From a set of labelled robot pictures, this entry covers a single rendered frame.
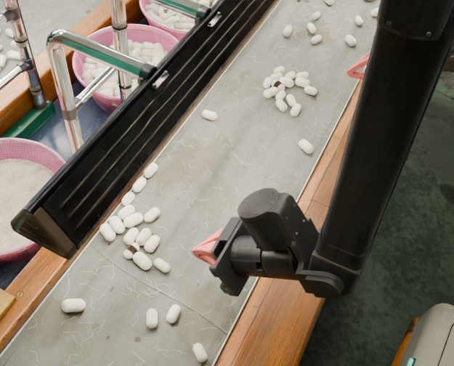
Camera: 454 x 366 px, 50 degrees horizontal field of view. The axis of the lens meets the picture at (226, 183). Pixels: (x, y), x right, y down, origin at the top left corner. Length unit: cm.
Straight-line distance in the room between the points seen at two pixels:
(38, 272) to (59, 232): 35
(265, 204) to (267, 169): 44
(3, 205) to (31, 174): 8
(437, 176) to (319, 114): 112
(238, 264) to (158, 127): 21
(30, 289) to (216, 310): 31
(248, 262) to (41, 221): 28
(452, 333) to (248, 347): 82
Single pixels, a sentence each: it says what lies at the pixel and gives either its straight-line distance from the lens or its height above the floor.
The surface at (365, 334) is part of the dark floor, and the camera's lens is 174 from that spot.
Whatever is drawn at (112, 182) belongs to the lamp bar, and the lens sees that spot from 59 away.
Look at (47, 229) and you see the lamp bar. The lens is 54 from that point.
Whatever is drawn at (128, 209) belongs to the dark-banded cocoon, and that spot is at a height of 76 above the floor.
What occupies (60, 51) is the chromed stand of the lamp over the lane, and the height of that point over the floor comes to 108.
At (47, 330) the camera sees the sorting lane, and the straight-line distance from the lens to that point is 87.
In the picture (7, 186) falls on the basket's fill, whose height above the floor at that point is 73.
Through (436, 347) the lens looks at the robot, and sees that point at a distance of 150.
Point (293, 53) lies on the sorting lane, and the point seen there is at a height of 74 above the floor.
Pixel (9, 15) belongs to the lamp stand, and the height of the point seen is 96.
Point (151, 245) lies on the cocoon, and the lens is 89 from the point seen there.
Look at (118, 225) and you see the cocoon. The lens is 92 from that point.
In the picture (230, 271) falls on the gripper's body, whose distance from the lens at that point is 69.
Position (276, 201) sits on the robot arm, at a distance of 59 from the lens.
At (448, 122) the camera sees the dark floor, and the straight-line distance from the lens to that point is 247.
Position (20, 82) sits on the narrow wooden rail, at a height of 76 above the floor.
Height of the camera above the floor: 154
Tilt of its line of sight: 53 degrees down
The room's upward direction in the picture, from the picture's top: 9 degrees clockwise
